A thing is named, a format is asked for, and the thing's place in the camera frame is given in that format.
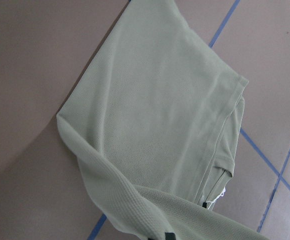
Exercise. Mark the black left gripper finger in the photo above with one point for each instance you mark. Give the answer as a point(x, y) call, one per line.
point(170, 236)

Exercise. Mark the olive green long-sleeve shirt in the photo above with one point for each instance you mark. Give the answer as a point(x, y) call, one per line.
point(154, 124)

